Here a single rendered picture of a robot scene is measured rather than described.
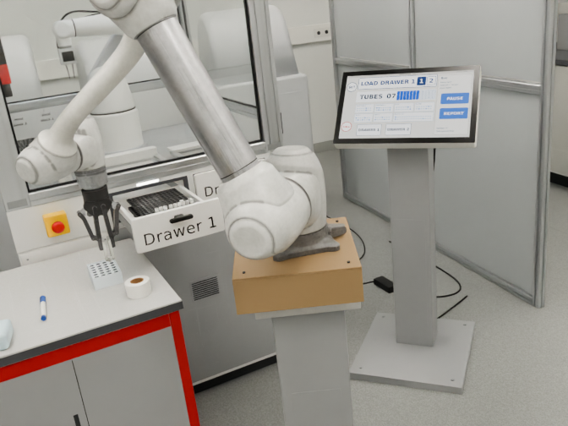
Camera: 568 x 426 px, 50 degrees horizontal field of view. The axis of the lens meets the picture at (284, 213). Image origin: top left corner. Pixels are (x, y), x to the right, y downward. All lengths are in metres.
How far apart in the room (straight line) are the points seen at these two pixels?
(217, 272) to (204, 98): 1.15
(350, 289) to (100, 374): 0.71
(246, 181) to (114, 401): 0.77
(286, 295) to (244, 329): 1.02
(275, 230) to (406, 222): 1.20
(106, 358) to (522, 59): 2.09
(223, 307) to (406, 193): 0.86
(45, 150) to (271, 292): 0.69
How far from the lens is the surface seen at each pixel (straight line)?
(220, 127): 1.39
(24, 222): 2.19
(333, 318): 1.69
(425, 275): 2.57
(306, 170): 1.55
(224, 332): 2.54
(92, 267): 1.97
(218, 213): 1.97
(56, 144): 1.70
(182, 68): 1.40
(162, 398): 1.86
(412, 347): 2.73
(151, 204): 2.10
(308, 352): 1.74
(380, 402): 2.50
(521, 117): 2.95
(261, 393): 2.60
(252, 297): 1.57
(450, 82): 2.36
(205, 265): 2.39
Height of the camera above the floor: 1.53
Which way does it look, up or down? 20 degrees down
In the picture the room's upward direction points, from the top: 6 degrees counter-clockwise
